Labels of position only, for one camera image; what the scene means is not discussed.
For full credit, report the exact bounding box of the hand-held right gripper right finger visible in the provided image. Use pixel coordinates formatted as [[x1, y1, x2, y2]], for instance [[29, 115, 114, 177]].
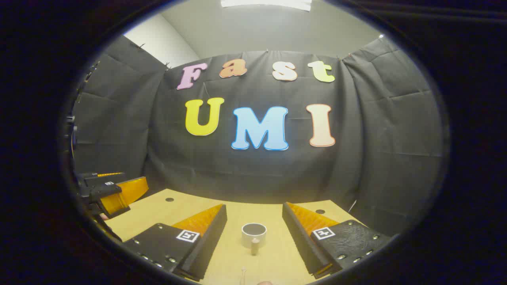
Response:
[[282, 202, 393, 278]]

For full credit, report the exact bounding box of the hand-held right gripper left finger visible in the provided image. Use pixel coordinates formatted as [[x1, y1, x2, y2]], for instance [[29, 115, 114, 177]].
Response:
[[122, 204, 227, 282]]

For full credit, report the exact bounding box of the white cup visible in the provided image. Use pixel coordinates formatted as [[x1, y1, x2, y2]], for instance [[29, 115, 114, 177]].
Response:
[[241, 223, 267, 256]]

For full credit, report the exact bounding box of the light wooden desktop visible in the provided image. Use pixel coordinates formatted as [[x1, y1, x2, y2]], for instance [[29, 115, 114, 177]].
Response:
[[104, 188, 367, 285]]

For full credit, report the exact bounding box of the black backdrop cloth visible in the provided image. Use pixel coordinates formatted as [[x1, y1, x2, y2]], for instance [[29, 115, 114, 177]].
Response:
[[71, 35, 444, 238]]

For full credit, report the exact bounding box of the ceiling light panel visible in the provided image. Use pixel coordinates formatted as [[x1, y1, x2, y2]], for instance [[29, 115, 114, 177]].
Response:
[[220, 0, 313, 11]]

